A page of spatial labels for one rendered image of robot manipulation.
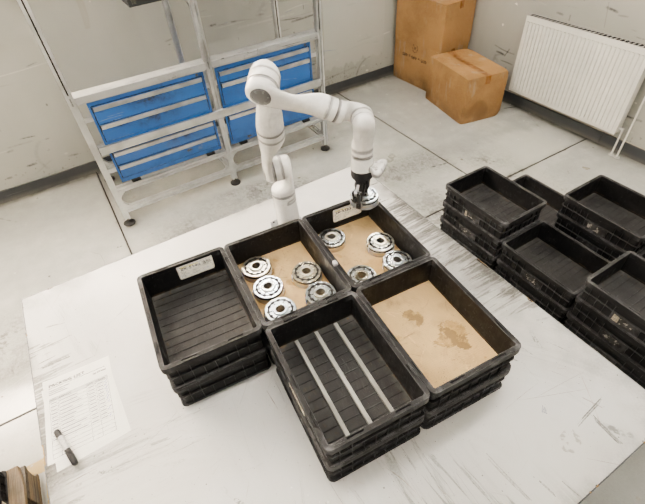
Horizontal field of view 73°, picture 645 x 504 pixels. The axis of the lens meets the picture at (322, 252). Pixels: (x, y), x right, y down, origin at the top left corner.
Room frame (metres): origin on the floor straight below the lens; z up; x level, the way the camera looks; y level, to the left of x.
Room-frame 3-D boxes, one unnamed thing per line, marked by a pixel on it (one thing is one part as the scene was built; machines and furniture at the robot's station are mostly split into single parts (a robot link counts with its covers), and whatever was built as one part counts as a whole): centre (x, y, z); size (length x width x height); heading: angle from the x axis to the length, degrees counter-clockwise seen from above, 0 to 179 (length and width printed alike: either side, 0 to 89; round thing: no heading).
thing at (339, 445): (0.63, -0.03, 0.92); 0.40 x 0.30 x 0.02; 23
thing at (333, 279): (0.99, 0.13, 0.87); 0.40 x 0.30 x 0.11; 23
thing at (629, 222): (1.55, -1.43, 0.37); 0.40 x 0.30 x 0.45; 29
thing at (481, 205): (1.71, -0.89, 0.37); 0.40 x 0.30 x 0.45; 28
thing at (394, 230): (1.11, -0.15, 0.87); 0.40 x 0.30 x 0.11; 23
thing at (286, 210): (1.38, 0.13, 0.85); 0.09 x 0.09 x 0.17; 21
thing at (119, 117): (2.65, 0.98, 0.60); 0.72 x 0.03 x 0.56; 118
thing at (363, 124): (1.21, -0.16, 1.27); 0.09 x 0.07 x 0.15; 179
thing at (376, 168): (1.21, -0.17, 1.17); 0.11 x 0.09 x 0.06; 64
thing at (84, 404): (0.67, 0.79, 0.70); 0.33 x 0.23 x 0.01; 28
